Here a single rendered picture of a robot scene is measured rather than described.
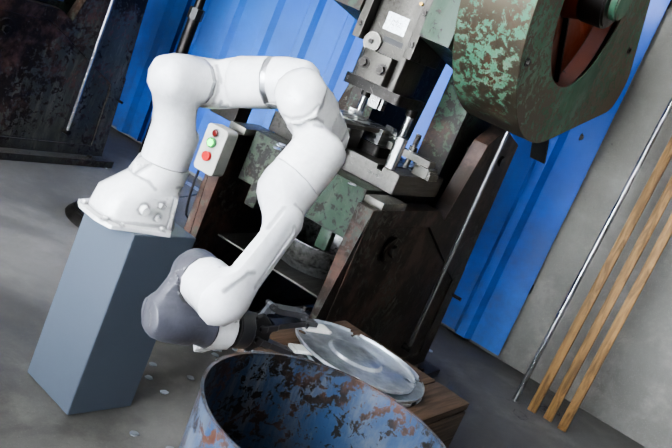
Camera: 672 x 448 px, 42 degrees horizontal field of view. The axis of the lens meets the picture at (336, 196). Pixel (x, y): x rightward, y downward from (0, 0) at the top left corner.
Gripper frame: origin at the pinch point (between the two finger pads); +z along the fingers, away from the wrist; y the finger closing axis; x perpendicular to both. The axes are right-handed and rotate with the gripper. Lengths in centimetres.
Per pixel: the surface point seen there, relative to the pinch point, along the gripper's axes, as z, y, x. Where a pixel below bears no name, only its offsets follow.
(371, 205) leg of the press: 32, 22, 35
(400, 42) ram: 39, 63, 61
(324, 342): 7.6, -2.2, 3.8
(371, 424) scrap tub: -7.9, 1.1, -32.1
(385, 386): 13.6, -2.4, -12.1
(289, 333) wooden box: 5.2, -5.6, 12.8
